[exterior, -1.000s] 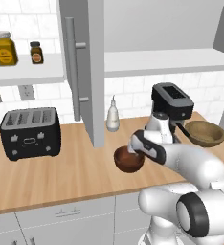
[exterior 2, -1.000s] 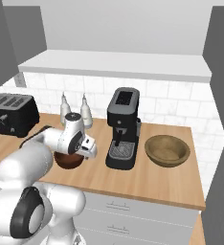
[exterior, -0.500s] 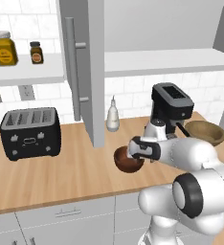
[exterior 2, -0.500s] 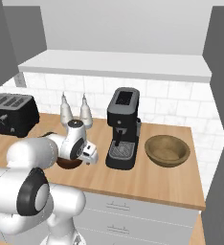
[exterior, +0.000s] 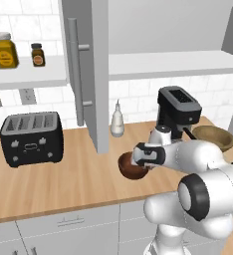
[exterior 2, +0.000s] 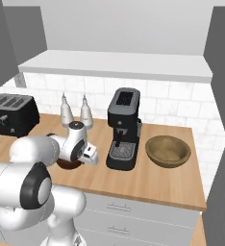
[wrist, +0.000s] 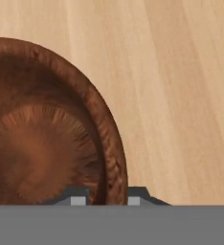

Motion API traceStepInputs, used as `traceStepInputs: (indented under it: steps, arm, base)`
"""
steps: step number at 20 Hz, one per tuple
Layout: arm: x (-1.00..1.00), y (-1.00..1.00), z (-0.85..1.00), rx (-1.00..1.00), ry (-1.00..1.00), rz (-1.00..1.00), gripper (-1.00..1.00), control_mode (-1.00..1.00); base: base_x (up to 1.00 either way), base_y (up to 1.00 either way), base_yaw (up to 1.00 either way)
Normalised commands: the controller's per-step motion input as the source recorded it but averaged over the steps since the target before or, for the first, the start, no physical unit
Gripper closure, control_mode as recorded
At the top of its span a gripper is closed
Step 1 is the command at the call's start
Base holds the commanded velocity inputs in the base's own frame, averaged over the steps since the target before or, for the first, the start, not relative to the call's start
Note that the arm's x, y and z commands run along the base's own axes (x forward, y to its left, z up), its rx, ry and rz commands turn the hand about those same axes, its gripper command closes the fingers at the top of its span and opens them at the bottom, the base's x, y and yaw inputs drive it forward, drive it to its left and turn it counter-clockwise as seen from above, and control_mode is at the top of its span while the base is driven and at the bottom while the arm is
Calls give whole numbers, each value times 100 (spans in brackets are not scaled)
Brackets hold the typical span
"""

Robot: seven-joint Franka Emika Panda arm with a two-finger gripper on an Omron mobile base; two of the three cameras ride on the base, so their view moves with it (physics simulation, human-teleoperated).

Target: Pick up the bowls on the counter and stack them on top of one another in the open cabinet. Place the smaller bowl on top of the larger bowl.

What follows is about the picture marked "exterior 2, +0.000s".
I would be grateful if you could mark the black toaster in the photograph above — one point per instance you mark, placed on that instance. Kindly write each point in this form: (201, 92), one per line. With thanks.
(12, 115)

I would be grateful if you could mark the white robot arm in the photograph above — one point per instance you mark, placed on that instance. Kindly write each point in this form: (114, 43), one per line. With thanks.
(8, 187)

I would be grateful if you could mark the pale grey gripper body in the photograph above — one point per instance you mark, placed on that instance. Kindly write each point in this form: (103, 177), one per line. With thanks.
(89, 159)

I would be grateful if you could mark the white squeeze bottle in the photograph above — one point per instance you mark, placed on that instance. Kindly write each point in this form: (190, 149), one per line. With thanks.
(86, 113)
(66, 112)

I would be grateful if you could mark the black espresso machine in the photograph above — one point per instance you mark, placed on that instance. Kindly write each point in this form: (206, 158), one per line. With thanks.
(122, 128)

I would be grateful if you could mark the open white wall cabinet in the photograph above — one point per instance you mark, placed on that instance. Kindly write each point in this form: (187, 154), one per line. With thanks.
(117, 64)

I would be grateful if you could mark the small dark brown bowl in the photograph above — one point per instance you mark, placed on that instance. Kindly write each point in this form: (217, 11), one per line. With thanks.
(69, 164)

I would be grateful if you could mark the large light wooden bowl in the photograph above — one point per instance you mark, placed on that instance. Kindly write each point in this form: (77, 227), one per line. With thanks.
(168, 152)

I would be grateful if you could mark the grey drawer front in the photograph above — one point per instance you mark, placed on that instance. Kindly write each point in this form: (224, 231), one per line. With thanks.
(156, 211)
(149, 233)

